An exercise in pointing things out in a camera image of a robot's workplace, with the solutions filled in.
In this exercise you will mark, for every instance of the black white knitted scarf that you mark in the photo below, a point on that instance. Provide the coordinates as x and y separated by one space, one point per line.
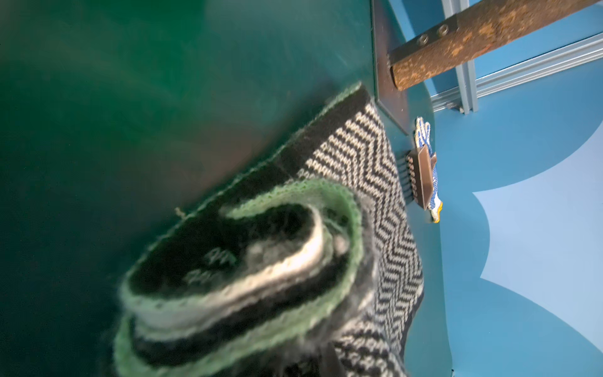
305 265

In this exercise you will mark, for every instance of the pink cherry blossom tree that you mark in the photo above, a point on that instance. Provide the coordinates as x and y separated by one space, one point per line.
469 32

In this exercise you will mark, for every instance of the aluminium frame rail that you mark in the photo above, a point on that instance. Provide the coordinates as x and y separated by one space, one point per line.
565 44

